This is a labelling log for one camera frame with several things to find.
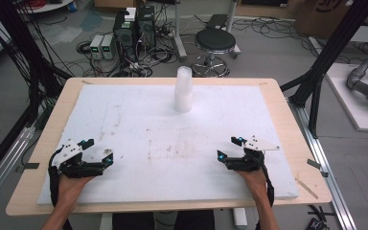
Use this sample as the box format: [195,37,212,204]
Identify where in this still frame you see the brown cardboard box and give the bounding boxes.
[294,0,368,39]

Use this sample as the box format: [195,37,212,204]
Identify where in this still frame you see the black round stool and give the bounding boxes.
[191,28,238,78]

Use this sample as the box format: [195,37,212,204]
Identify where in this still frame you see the black computer tower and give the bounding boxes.
[112,11,139,63]
[136,5,157,50]

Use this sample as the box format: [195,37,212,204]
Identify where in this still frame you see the white foam mat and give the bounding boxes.
[36,83,300,206]

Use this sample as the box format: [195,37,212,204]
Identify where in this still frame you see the white table leg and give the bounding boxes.
[232,207,249,230]
[99,213,114,230]

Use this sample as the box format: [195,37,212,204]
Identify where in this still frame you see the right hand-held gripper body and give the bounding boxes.
[225,134,282,173]

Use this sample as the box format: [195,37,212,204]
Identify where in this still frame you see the aluminium floor rail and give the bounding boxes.
[0,125,36,215]
[287,98,358,230]

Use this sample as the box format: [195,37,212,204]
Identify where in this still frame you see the small white box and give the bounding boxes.
[124,7,138,23]

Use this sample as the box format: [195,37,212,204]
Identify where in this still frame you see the person's left hand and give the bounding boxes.
[57,173,96,209]

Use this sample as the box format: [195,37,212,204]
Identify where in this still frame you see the black metal frame stand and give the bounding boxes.
[280,0,368,139]
[0,0,73,106]

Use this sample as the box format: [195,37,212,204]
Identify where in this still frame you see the black flat floor pedal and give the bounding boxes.
[205,13,230,30]

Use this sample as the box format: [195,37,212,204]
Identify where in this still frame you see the tangle of floor cables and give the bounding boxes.
[61,18,180,79]

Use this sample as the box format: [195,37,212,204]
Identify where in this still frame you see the thin wooden stick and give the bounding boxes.
[294,176,319,200]

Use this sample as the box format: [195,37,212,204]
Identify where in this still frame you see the person's right hand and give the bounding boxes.
[236,168,269,204]

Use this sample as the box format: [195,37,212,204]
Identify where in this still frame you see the grey power supply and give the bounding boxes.
[101,34,116,61]
[89,34,105,60]

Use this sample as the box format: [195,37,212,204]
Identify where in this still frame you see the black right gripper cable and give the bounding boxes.
[254,155,276,207]

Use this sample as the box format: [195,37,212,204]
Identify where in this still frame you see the white base board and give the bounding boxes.
[325,62,368,133]

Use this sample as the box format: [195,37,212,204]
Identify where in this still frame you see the stack of clear plastic cups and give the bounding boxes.
[173,65,194,113]

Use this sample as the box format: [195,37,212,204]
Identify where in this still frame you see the grey metal desk leg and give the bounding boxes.
[172,0,189,62]
[225,0,242,59]

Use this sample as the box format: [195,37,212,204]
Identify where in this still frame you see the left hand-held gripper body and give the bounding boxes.
[51,139,105,179]

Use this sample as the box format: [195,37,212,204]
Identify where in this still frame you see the person's legs in dark trousers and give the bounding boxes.
[112,209,216,230]

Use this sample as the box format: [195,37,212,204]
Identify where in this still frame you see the black parts on floor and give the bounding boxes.
[306,204,335,230]

